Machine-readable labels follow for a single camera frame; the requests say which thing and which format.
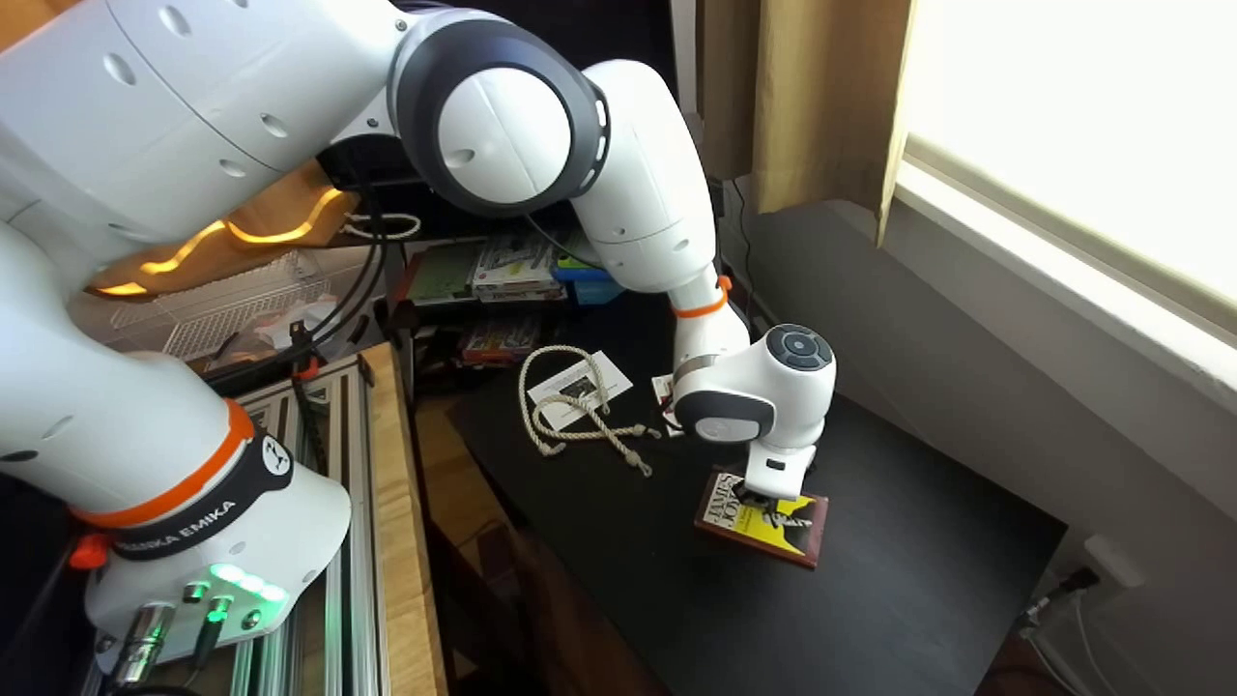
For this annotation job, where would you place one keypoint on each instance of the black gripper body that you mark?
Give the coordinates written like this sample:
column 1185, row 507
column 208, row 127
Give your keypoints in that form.
column 777, row 475

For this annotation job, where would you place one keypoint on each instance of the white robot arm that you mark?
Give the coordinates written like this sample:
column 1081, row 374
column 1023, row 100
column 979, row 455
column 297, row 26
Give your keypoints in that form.
column 154, row 127

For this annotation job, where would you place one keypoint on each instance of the black low table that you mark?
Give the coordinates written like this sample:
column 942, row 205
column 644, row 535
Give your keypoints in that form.
column 925, row 565

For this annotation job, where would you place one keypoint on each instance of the tan curtain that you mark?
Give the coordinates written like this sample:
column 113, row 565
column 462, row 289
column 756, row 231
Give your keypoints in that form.
column 801, row 100

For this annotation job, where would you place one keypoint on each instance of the stack of books on shelf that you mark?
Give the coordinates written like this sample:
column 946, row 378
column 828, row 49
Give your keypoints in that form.
column 505, row 270

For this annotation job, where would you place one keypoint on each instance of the wooden mounting board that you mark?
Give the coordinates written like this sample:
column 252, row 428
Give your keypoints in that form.
column 407, row 605

